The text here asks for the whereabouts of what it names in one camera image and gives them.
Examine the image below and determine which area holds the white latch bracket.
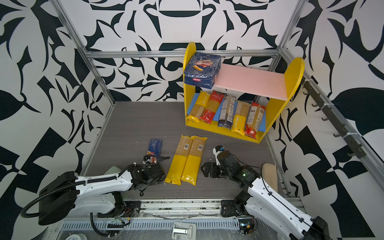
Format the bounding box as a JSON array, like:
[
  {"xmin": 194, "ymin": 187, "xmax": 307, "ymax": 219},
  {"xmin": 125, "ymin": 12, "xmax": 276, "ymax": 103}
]
[{"xmin": 171, "ymin": 222, "xmax": 197, "ymax": 240}]

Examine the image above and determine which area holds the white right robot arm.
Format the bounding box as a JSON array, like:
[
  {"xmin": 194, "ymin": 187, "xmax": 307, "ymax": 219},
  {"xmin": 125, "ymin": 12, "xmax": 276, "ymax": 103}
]
[{"xmin": 201, "ymin": 146, "xmax": 330, "ymax": 240}]

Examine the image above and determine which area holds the white clock left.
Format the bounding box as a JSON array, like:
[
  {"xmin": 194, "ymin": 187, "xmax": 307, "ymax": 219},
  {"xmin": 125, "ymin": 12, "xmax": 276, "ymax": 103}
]
[{"xmin": 65, "ymin": 234, "xmax": 88, "ymax": 240}]

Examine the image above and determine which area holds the yellow spaghetti bag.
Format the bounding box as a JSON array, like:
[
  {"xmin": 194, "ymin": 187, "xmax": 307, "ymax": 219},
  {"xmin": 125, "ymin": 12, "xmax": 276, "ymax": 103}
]
[
  {"xmin": 165, "ymin": 135, "xmax": 194, "ymax": 186},
  {"xmin": 231, "ymin": 101, "xmax": 251, "ymax": 136},
  {"xmin": 186, "ymin": 92, "xmax": 211, "ymax": 123},
  {"xmin": 181, "ymin": 136, "xmax": 208, "ymax": 186}
]

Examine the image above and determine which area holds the yellow spaghetti bag back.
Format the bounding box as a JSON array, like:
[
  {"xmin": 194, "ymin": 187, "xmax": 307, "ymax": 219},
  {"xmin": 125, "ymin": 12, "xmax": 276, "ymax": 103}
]
[{"xmin": 181, "ymin": 136, "xmax": 208, "ymax": 186}]

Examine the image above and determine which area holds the yellow pink blue shelf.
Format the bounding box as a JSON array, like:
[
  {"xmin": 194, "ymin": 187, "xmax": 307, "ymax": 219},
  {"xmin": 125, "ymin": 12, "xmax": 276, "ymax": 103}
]
[{"xmin": 185, "ymin": 58, "xmax": 305, "ymax": 144}]

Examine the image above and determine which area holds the clear white label spaghetti bag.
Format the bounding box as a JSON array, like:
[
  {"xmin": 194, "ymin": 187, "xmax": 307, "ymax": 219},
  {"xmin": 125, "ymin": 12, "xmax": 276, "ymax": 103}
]
[{"xmin": 218, "ymin": 96, "xmax": 236, "ymax": 130}]

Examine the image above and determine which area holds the beige pad right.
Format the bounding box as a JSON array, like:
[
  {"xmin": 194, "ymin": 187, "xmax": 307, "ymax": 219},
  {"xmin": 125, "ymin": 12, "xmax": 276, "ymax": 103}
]
[{"xmin": 262, "ymin": 163, "xmax": 278, "ymax": 192}]

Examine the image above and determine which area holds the long red spaghetti bag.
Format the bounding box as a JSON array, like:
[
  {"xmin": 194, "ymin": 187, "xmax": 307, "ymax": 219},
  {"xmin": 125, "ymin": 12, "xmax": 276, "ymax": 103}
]
[{"xmin": 199, "ymin": 91, "xmax": 225, "ymax": 125}]

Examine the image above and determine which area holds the yellow spaghetti bag front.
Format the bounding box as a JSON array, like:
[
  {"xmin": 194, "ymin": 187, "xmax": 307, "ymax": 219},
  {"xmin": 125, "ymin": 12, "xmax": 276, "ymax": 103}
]
[{"xmin": 231, "ymin": 101, "xmax": 251, "ymax": 136}]

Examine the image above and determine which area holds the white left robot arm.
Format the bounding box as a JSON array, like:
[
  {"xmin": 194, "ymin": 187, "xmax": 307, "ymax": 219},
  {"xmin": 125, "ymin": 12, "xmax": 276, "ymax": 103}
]
[{"xmin": 20, "ymin": 164, "xmax": 165, "ymax": 226}]

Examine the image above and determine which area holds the small red spaghetti bag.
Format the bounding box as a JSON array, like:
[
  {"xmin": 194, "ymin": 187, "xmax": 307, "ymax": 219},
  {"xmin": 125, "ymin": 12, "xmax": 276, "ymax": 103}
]
[{"xmin": 245, "ymin": 103, "xmax": 266, "ymax": 139}]

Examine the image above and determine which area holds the white cable duct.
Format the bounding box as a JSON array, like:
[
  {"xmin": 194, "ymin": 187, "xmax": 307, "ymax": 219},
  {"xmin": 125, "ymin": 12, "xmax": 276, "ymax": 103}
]
[{"xmin": 61, "ymin": 219, "xmax": 240, "ymax": 231}]

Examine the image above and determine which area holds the blue Barilla pasta box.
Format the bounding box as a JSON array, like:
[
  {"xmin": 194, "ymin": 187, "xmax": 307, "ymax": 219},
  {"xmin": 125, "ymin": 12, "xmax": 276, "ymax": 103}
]
[{"xmin": 184, "ymin": 52, "xmax": 222, "ymax": 89}]

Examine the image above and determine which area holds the aluminium cage frame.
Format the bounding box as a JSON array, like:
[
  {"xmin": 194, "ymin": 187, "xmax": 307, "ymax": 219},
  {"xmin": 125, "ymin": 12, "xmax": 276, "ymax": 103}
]
[{"xmin": 49, "ymin": 0, "xmax": 384, "ymax": 190}]

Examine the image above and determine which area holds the green pad left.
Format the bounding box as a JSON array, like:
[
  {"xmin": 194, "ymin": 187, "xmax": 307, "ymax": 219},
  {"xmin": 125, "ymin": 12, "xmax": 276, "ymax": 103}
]
[{"xmin": 105, "ymin": 166, "xmax": 121, "ymax": 175}]

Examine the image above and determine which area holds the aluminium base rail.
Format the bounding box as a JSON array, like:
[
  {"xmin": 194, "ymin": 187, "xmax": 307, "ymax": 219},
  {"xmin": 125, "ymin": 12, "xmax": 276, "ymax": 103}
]
[{"xmin": 56, "ymin": 197, "xmax": 307, "ymax": 218}]

